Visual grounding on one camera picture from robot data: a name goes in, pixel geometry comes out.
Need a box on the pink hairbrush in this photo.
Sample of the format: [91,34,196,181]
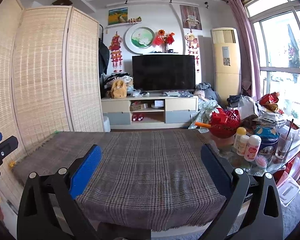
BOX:
[255,154,268,169]

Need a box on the pink label white bottle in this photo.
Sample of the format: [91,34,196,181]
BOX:
[244,135,261,162]

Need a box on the white cream bottle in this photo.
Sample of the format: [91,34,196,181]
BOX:
[237,135,249,156]

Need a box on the blue round tin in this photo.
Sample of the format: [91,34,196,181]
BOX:
[254,126,279,160]

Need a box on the glass with straw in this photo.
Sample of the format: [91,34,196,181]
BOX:
[276,119,294,159]

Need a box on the woven bamboo folding screen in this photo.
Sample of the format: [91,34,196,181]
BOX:
[0,0,104,207]

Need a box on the yellow cap lotion bottle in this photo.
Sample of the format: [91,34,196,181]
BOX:
[233,127,247,150]

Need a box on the grey plaid table cloth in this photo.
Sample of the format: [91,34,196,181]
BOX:
[13,129,226,231]

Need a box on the pink curtain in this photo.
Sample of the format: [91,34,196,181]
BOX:
[228,0,261,100]

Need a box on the tan plush backpack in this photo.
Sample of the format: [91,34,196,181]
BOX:
[110,79,127,99]

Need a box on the beige tv cabinet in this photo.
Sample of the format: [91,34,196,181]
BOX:
[101,94,198,129]

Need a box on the beige standing air conditioner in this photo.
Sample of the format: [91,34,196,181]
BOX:
[211,28,241,105]

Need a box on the black flat television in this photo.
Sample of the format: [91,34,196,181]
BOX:
[132,54,196,91]

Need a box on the landscape wall painting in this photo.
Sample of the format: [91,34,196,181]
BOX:
[108,7,128,25]

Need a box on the round green wall plate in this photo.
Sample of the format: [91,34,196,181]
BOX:
[125,23,156,55]

